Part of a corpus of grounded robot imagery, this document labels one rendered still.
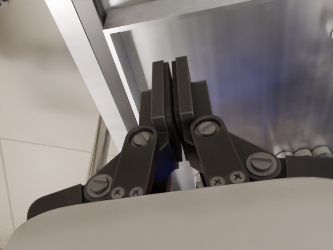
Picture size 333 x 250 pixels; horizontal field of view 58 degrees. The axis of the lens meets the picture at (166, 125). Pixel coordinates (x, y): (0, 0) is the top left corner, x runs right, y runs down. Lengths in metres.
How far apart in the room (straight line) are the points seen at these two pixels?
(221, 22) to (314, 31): 0.09
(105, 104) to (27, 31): 1.06
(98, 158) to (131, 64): 0.61
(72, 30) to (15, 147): 1.64
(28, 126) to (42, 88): 0.29
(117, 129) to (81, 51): 0.11
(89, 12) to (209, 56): 0.12
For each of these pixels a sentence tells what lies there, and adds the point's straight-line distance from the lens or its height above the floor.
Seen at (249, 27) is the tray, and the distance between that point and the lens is 0.29.
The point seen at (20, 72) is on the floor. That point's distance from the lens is 1.52.
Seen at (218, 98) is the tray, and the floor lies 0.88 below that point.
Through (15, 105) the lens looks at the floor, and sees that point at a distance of 1.66.
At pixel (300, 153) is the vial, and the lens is 0.42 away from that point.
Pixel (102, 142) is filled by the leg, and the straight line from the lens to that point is 0.93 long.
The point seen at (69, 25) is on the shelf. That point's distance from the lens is 0.29.
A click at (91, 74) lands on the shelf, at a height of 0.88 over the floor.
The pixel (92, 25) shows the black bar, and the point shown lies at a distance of 0.27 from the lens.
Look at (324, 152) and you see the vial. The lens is 0.43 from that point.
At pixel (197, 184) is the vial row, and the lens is 0.42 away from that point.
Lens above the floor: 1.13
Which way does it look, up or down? 45 degrees down
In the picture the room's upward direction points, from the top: 179 degrees clockwise
